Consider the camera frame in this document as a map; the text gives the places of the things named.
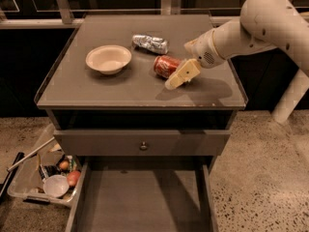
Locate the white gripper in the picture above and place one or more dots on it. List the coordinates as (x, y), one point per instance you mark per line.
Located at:
(204, 51)

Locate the red coke can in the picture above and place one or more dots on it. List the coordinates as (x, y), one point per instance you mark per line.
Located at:
(165, 65)

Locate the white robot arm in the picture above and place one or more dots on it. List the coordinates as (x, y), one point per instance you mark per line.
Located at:
(261, 26)

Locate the grey drawer cabinet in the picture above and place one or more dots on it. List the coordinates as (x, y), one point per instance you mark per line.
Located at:
(78, 98)

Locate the round metal drawer knob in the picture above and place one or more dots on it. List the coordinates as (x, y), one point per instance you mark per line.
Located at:
(144, 146)

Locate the grey top drawer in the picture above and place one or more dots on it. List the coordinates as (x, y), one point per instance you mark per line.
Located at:
(126, 143)

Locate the grey open middle drawer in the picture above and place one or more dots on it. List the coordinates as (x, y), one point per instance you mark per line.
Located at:
(143, 194)

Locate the crumpled silver foil bag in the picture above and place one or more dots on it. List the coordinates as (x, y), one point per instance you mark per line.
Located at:
(153, 44)

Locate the beige paper bowl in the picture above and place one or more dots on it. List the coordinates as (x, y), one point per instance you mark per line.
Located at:
(108, 59)

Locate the orange fruit in bin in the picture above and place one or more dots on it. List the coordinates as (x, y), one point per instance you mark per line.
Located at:
(64, 165)

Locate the red apple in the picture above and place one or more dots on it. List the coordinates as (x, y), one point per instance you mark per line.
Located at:
(73, 178)

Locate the clear plastic storage bin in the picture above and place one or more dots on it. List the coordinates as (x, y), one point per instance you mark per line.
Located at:
(27, 183)

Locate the dark snack bag in bin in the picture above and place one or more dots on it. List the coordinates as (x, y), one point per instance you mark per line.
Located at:
(47, 171)

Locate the white plastic bowl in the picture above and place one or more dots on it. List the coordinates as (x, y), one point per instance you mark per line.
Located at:
(56, 186)

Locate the metal railing frame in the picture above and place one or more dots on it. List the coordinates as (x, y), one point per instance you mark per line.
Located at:
(64, 7)

